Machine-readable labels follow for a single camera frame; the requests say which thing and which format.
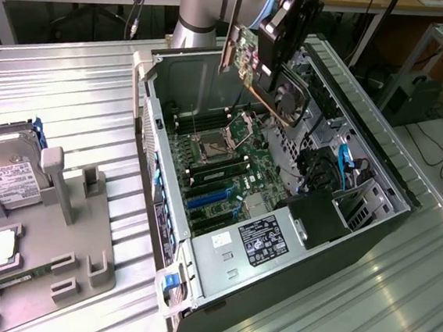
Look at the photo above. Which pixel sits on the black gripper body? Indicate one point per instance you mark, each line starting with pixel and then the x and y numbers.
pixel 281 34

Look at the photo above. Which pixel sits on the GPU card with black fan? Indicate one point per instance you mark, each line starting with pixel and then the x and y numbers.
pixel 290 100

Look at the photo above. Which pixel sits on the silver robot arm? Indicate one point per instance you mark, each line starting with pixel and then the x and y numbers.
pixel 197 6

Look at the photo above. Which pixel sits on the metal drive cage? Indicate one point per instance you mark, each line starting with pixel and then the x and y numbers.
pixel 308 62

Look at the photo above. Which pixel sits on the metal socket cover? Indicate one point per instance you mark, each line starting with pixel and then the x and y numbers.
pixel 241 128

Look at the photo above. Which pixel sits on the thin locking lever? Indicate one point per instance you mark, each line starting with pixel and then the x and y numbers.
pixel 195 122

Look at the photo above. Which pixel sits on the CPU socket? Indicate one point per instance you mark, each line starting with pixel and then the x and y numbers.
pixel 211 147

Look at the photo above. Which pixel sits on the green motherboard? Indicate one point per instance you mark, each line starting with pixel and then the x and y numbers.
pixel 260 173

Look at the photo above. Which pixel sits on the black box on floor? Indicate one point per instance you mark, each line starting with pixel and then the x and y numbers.
pixel 416 98

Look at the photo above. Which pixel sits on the green RAM stick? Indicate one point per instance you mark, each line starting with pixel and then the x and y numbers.
pixel 220 174
pixel 26 274

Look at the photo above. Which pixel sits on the silver chipset heatsink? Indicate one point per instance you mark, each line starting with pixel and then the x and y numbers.
pixel 255 205

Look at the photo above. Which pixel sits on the blue expansion slot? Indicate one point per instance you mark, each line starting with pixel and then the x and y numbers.
pixel 208 198

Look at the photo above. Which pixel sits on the black stand legs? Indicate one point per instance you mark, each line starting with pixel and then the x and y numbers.
pixel 99 13

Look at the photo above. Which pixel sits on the black plastic shroud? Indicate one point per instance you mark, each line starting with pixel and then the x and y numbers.
pixel 314 218

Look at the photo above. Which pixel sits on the metal disk bay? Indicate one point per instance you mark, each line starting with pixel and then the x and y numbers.
pixel 362 211

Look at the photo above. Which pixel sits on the grey power supply unit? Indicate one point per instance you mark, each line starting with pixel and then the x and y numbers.
pixel 216 259

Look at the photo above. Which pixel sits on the open black PC case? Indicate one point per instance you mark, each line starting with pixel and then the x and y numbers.
pixel 312 284

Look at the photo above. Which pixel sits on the blue case latch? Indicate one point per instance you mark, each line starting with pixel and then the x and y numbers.
pixel 170 280

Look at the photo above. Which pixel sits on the hard disk with blue carrier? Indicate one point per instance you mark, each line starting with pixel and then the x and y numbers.
pixel 8 177

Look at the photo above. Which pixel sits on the grey parts rack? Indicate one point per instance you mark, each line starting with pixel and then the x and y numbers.
pixel 41 243

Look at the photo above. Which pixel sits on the black intrusion switch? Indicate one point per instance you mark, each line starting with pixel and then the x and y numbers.
pixel 158 122

